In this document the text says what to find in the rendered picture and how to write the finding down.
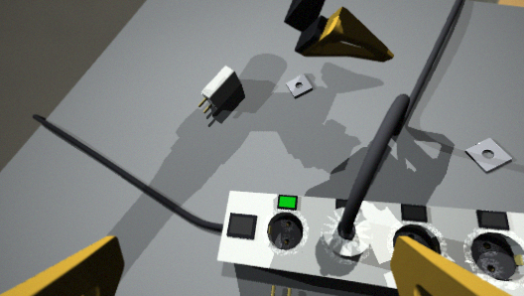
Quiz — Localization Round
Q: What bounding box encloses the grey flat plate with round hole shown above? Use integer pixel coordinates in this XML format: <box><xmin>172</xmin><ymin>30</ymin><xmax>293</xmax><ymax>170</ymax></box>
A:
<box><xmin>464</xmin><ymin>138</ymin><xmax>512</xmax><ymax>172</ymax></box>
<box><xmin>286</xmin><ymin>74</ymin><xmax>313</xmax><ymax>97</ymax></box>

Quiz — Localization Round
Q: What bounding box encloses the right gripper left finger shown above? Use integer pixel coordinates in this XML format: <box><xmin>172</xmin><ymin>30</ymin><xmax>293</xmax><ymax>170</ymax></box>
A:
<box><xmin>0</xmin><ymin>235</ymin><xmax>124</xmax><ymax>296</ymax></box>

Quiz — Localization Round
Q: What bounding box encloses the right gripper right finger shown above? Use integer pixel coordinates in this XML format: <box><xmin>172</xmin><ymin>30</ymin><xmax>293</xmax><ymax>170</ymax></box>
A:
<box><xmin>390</xmin><ymin>236</ymin><xmax>512</xmax><ymax>296</ymax></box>

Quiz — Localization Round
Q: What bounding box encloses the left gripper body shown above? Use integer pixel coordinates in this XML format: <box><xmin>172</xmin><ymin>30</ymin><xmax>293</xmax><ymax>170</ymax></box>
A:
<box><xmin>284</xmin><ymin>0</ymin><xmax>328</xmax><ymax>54</ymax></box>

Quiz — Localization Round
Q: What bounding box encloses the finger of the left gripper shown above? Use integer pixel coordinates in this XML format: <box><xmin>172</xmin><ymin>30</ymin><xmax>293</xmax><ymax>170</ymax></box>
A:
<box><xmin>300</xmin><ymin>7</ymin><xmax>394</xmax><ymax>63</ymax></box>

